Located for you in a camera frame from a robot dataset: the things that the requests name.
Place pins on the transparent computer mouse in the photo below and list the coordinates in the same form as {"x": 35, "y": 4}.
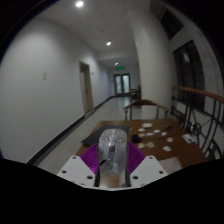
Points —
{"x": 112, "y": 151}

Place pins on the printed white card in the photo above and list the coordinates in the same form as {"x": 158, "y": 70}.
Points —
{"x": 189, "y": 138}

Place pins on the ceiling lights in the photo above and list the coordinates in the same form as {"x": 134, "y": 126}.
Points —
{"x": 79, "y": 4}

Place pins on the wooden armchair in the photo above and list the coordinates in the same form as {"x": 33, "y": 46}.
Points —
{"x": 145, "y": 103}

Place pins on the black laptop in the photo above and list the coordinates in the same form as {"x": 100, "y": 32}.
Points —
{"x": 91, "y": 137}

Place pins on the glass double door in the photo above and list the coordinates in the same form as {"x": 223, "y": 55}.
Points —
{"x": 122, "y": 84}

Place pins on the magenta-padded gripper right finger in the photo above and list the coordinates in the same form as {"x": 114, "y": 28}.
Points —
{"x": 136, "y": 158}

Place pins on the small dark gadget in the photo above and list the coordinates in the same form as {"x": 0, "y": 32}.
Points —
{"x": 168, "y": 127}

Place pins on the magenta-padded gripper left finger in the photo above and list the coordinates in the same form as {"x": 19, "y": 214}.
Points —
{"x": 88, "y": 160}

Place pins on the white side door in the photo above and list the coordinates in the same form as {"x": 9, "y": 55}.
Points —
{"x": 86, "y": 88}

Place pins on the dark window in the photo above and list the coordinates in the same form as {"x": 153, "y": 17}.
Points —
{"x": 190, "y": 75}

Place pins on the small white disc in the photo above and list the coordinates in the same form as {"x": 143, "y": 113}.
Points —
{"x": 150, "y": 144}
{"x": 166, "y": 148}
{"x": 149, "y": 134}
{"x": 141, "y": 130}
{"x": 164, "y": 133}
{"x": 156, "y": 131}
{"x": 141, "y": 145}
{"x": 169, "y": 139}

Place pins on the small wooden chair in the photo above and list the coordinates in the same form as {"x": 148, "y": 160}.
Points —
{"x": 135, "y": 94}

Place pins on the green exit sign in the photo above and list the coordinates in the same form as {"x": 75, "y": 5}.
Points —
{"x": 120, "y": 68}

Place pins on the small black box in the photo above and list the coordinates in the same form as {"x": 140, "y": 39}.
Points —
{"x": 135, "y": 138}

